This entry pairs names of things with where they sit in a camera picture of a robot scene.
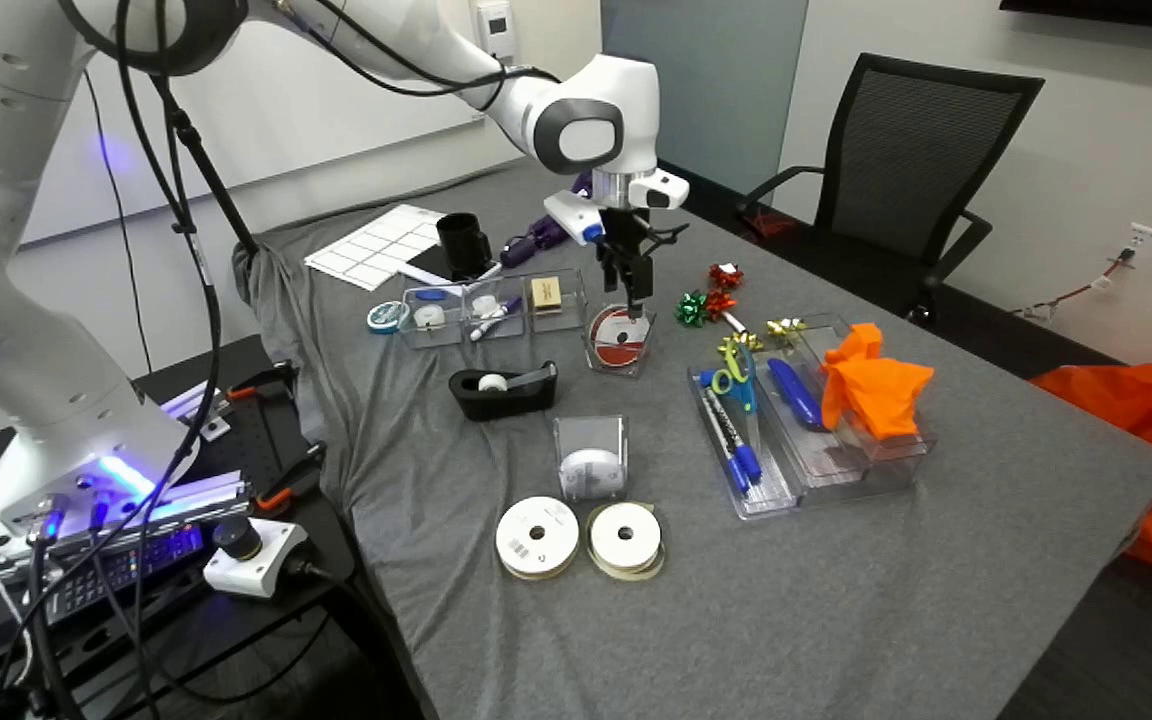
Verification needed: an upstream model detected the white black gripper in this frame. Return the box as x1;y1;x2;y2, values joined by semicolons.
543;166;693;317

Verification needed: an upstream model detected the small clear acrylic box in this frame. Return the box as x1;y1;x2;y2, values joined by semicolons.
554;417;629;499

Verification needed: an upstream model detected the red green gift bow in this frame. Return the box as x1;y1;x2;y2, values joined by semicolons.
676;259;744;329

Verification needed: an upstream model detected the clear three-compartment organizer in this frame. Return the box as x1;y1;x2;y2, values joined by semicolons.
399;271;586;346

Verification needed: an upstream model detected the blue marker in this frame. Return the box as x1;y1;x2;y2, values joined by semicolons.
767;357;826;431

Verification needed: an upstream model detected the tan eraser block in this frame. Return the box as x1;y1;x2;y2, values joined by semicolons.
530;275;566;312

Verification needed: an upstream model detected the black cylinder cup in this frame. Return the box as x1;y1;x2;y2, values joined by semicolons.
435;211;491;278

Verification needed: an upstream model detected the white label sheet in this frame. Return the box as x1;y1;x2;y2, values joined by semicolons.
310;205;440;291

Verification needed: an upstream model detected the purple black marker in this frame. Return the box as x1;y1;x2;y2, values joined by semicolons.
501;219;570;269

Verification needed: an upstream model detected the white roll in box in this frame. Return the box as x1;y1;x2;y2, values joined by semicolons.
560;447;626;499

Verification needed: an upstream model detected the black office chair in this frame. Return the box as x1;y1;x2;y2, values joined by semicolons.
735;52;1043;324

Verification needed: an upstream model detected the clear tray with orange fabric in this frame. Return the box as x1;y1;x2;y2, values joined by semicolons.
756;319;937;493

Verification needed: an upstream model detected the blue plastic clip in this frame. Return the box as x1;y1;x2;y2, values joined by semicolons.
414;287;448;303

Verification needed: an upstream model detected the grey table cloth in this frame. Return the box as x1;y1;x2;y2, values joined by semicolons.
251;211;1152;720

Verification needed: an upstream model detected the blue pen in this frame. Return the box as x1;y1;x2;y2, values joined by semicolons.
701;391;750;499
707;391;760;484

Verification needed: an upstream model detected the orange fabric piece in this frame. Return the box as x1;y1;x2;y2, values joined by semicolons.
819;324;933;440

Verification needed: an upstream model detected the gold gift bow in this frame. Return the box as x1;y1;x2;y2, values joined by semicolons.
764;317;807;346

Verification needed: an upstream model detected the white and red disc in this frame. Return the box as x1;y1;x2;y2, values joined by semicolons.
591;306;648;368

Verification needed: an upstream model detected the black tape dispenser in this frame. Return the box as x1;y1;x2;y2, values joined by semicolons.
448;365;560;421

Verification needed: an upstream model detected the clear pen tray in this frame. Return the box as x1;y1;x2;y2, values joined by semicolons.
690;372;797;520

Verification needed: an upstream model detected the white gold ribbon spool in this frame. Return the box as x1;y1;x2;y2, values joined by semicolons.
588;499;663;579

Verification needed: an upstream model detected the small clear square container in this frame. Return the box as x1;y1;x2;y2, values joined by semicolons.
586;303;653;375

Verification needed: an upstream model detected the white emergency stop box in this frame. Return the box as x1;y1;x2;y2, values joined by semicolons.
205;516;310;599

